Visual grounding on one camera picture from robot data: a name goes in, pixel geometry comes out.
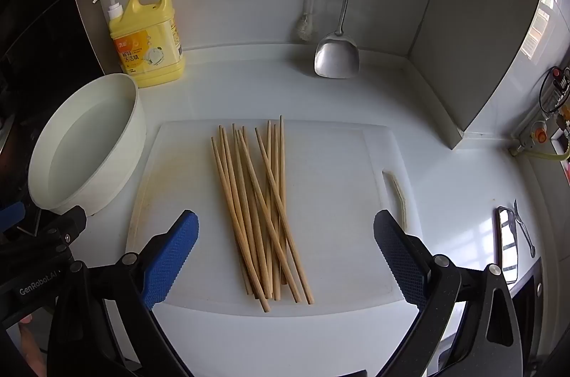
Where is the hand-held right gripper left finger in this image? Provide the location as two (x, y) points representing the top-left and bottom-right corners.
(47, 209), (200, 377)

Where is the gas pipe valve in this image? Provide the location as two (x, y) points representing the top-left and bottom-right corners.
(510, 65), (570, 161)

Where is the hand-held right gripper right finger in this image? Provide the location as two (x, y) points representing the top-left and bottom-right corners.
(373, 209), (524, 377)

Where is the pile of wooden chopsticks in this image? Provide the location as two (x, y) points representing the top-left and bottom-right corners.
(211, 115), (315, 313)

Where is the white round basin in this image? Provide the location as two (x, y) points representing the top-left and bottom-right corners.
(27, 73), (147, 216)

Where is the window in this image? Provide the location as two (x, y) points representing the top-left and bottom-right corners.
(519, 0), (564, 61)

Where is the person's left hand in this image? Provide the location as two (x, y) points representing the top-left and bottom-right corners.
(17, 312), (47, 377)

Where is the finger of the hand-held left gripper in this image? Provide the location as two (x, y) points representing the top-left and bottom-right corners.
(26, 205), (87, 246)
(0, 201), (26, 233)

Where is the black gas stove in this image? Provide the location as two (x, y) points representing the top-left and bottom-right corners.
(0, 0), (105, 204)

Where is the black smartphone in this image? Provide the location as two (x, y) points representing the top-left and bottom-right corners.
(495, 206), (519, 285)

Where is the small metal utensil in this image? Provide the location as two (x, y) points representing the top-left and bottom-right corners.
(513, 200), (536, 257)

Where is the yellow dish soap bottle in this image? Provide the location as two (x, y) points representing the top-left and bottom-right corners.
(93, 0), (186, 89)

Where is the white plastic cutting board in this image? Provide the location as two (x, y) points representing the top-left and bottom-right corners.
(125, 119), (425, 319)

